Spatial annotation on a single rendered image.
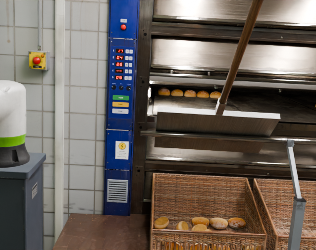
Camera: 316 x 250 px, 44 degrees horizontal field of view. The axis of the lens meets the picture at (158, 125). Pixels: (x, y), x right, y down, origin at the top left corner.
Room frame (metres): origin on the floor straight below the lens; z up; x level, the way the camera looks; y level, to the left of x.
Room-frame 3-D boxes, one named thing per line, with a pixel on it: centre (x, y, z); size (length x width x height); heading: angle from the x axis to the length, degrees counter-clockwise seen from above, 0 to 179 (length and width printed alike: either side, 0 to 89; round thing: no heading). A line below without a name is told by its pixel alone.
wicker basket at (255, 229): (1.96, -0.26, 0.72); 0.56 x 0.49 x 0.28; 91
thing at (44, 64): (2.17, 0.66, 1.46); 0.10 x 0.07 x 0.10; 91
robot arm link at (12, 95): (1.17, 0.48, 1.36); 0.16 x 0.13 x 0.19; 151
